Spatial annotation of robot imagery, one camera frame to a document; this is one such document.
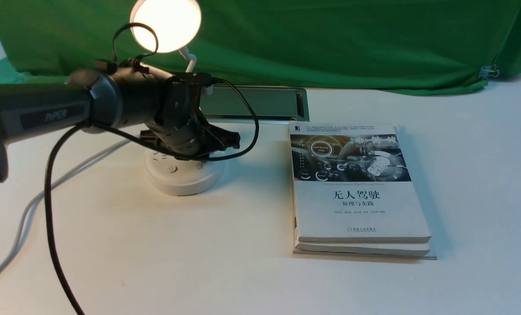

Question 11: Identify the metal binder clip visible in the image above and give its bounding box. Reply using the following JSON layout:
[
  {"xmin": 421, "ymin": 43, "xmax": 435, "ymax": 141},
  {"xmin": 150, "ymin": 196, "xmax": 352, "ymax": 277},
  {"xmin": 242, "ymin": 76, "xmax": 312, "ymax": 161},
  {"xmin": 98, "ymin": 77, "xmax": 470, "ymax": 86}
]
[{"xmin": 478, "ymin": 64, "xmax": 500, "ymax": 81}]

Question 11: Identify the metal desk cable tray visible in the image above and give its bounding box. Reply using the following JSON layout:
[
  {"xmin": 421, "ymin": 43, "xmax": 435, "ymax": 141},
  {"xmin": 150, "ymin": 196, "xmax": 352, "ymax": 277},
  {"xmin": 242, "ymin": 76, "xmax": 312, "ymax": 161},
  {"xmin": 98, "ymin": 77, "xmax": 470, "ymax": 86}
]
[{"xmin": 200, "ymin": 85, "xmax": 310, "ymax": 124}]

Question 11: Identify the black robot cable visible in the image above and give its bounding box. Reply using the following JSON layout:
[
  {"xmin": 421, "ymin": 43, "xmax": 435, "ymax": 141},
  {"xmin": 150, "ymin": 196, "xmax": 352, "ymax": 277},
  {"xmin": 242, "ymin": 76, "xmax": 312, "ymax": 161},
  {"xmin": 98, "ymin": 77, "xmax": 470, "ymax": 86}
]
[{"xmin": 44, "ymin": 23, "xmax": 260, "ymax": 315}]

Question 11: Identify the white lamp power cord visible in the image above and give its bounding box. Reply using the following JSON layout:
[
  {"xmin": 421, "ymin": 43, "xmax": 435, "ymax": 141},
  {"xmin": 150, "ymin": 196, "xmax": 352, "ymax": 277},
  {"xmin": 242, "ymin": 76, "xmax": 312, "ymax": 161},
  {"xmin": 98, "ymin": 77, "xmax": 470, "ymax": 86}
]
[{"xmin": 0, "ymin": 138, "xmax": 132, "ymax": 293}]

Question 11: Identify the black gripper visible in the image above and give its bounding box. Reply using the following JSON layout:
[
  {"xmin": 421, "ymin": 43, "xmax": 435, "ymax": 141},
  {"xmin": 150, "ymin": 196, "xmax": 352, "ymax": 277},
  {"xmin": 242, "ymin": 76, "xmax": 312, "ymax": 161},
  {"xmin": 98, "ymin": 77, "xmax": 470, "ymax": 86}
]
[{"xmin": 140, "ymin": 73, "xmax": 241, "ymax": 160}]

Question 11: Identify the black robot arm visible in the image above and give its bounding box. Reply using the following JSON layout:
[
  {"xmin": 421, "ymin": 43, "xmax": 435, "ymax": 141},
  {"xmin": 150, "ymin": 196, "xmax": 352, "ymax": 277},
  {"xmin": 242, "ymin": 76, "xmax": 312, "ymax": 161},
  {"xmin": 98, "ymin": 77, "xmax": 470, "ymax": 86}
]
[{"xmin": 0, "ymin": 60, "xmax": 240, "ymax": 183}]

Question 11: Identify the white desk lamp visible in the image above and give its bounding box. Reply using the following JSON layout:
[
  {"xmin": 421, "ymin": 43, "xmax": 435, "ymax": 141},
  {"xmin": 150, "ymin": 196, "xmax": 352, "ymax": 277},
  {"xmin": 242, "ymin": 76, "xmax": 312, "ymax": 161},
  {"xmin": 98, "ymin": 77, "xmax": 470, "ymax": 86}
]
[{"xmin": 129, "ymin": 0, "xmax": 225, "ymax": 196}]

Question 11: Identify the green backdrop cloth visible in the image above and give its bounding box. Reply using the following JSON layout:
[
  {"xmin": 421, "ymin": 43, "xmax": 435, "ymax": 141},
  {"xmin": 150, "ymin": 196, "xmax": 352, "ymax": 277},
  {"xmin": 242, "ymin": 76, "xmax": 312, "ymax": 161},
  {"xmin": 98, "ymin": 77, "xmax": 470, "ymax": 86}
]
[{"xmin": 0, "ymin": 0, "xmax": 521, "ymax": 95}]

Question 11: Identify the top white book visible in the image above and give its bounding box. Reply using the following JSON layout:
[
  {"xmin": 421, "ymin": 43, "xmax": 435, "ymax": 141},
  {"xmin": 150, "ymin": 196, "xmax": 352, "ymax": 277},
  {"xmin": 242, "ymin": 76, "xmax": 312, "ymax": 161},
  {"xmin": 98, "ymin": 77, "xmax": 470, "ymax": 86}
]
[{"xmin": 288, "ymin": 122, "xmax": 432, "ymax": 243}]

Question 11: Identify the bottom white book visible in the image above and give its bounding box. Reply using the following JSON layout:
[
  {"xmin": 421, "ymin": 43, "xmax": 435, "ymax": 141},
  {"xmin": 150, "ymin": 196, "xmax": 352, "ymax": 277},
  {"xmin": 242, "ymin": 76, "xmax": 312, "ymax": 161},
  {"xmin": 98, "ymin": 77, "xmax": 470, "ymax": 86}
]
[{"xmin": 291, "ymin": 192, "xmax": 437, "ymax": 260}]

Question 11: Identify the white book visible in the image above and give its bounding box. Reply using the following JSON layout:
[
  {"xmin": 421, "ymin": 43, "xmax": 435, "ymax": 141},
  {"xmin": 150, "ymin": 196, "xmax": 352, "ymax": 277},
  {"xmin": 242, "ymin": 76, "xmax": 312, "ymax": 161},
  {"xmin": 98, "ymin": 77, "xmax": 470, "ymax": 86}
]
[
  {"xmin": 288, "ymin": 122, "xmax": 432, "ymax": 243},
  {"xmin": 291, "ymin": 192, "xmax": 437, "ymax": 260}
]

